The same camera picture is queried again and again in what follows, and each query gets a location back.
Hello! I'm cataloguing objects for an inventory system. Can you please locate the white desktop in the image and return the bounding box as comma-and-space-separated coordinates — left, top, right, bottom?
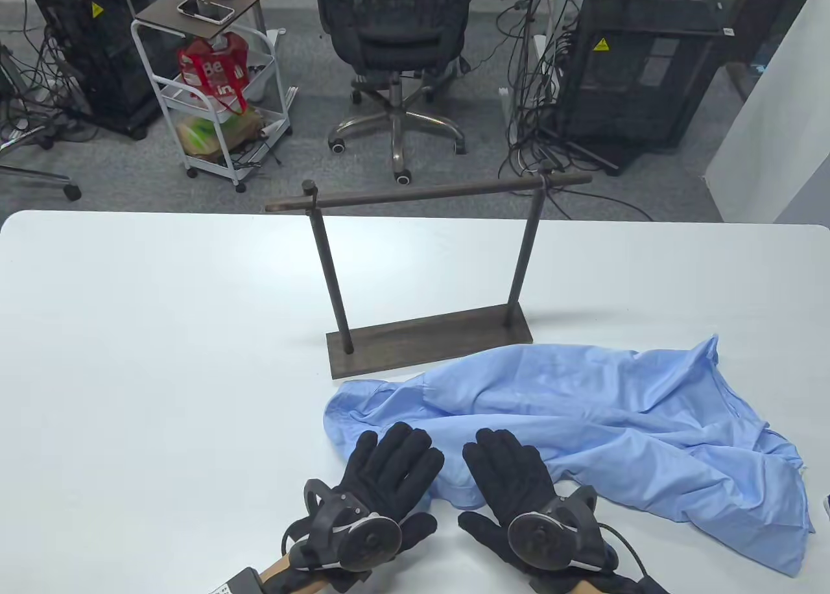
0, 210, 830, 594

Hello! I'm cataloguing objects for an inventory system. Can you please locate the black smartphone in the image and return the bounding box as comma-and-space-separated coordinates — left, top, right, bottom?
176, 0, 235, 25

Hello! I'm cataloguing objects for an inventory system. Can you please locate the black computer tower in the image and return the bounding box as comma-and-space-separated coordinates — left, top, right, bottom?
27, 0, 179, 141
554, 0, 727, 150

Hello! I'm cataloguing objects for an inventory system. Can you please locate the black round hand tracker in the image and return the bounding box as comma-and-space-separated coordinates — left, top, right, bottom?
282, 479, 403, 572
507, 486, 617, 572

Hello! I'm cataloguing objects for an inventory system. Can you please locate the dark wooden desktop rack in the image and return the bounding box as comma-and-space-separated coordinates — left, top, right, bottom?
265, 172, 594, 381

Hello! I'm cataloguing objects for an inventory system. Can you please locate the green and yellow bag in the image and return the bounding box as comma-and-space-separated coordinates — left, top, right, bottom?
174, 111, 263, 160

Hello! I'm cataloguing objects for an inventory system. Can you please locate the person's left forearm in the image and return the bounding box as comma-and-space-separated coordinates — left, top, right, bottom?
256, 552, 292, 585

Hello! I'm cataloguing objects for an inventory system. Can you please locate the person's left hand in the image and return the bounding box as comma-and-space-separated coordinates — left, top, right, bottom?
282, 421, 447, 588

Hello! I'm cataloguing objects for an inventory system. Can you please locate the red shopping bag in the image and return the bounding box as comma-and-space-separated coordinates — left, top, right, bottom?
178, 32, 250, 115

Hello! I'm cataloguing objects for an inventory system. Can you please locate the black tracker cable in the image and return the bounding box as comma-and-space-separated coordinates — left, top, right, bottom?
598, 521, 669, 594

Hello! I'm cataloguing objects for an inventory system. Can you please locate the white metal rolling cart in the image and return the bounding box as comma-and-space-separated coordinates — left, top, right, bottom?
131, 20, 299, 194

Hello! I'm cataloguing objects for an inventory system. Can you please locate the white partition panel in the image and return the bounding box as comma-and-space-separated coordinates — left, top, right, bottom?
704, 0, 830, 225

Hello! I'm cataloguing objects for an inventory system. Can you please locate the bundle of black floor cables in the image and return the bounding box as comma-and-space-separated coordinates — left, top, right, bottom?
496, 7, 656, 222
0, 20, 95, 150

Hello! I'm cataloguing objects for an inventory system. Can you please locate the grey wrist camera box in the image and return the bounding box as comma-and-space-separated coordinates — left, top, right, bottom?
209, 567, 263, 594

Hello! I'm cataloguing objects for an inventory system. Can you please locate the person's right hand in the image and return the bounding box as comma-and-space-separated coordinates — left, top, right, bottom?
457, 428, 656, 594

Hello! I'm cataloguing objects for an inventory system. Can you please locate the light blue long-sleeve shirt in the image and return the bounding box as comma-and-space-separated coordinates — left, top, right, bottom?
323, 335, 816, 578

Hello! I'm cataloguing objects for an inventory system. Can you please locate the black mesh office chair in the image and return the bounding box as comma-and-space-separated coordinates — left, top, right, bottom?
314, 0, 480, 186

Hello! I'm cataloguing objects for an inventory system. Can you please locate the grey chair base with caster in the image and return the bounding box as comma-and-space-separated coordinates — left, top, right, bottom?
0, 143, 83, 202

